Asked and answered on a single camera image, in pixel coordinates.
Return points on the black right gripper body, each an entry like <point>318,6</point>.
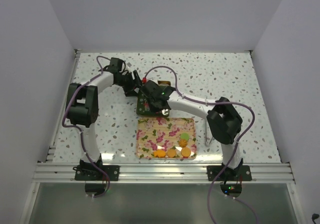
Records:
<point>153,105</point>

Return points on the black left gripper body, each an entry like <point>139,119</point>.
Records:
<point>128,83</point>

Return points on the silver metal tongs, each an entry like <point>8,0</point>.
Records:
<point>209,138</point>

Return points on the floral cookie tin box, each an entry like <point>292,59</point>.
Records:
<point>164,83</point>

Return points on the gold tin lid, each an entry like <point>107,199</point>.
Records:
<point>143,108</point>

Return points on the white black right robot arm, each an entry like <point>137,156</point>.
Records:
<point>223,120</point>

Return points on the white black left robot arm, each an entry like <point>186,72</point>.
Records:
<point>82,111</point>

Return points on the floral serving tray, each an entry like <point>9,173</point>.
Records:
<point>163,133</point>

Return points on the green round cookie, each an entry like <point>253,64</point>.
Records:
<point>185,136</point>

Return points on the swirl shell cookie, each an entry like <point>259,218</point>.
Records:
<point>183,143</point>

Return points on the orange fish cookie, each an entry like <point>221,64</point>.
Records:
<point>159,154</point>

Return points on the orange round cookie bottom middle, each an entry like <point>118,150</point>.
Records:
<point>171,153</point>

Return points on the orange round cookie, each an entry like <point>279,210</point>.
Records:
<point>171,153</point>
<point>185,152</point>

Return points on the orange round cookie bottom right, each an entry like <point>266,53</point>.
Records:
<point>185,152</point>

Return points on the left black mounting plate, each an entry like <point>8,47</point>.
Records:
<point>110,173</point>

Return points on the black mounting plate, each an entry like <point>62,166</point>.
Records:
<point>242,173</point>
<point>110,173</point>

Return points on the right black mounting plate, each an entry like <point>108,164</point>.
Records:
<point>242,173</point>

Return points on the aluminium front rail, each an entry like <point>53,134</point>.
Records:
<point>185,173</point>

